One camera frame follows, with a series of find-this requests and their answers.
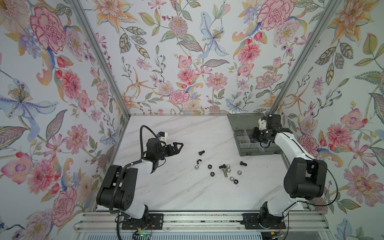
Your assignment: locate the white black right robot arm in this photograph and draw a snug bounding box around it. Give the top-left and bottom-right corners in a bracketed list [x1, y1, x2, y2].
[250, 115, 328, 226]

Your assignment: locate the aluminium corner post right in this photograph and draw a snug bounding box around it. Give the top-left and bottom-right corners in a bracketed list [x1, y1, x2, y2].
[267, 1, 339, 115]

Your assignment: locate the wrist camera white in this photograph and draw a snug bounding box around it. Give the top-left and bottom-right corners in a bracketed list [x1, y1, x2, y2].
[259, 119, 267, 131]
[157, 132, 168, 143]

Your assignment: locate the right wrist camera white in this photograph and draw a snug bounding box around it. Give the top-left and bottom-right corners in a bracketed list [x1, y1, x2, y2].
[259, 119, 267, 131]

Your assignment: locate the aluminium corner post left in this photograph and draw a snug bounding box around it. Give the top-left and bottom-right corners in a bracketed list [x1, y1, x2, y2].
[69, 0, 131, 120]

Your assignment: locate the aluminium corner post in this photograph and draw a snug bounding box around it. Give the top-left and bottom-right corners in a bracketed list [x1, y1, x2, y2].
[69, 0, 131, 120]
[267, 1, 339, 115]

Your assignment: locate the silver bolt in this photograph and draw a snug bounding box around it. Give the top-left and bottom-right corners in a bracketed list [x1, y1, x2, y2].
[222, 169, 228, 178]

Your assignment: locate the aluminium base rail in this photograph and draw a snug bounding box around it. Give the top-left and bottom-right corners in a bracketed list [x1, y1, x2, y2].
[73, 211, 331, 233]

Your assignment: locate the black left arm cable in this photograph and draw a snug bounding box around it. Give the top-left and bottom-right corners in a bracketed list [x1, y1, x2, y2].
[139, 125, 160, 160]

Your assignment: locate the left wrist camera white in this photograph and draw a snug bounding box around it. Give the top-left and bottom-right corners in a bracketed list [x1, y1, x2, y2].
[157, 132, 168, 143]

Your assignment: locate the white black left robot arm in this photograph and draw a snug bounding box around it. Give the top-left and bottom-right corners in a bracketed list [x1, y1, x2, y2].
[96, 138, 184, 220]

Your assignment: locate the grey plastic organizer box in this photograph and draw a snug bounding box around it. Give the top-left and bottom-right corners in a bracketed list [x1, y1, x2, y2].
[227, 113, 283, 157]

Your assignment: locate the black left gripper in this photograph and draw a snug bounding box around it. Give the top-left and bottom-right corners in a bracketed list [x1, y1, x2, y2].
[154, 142, 183, 162]

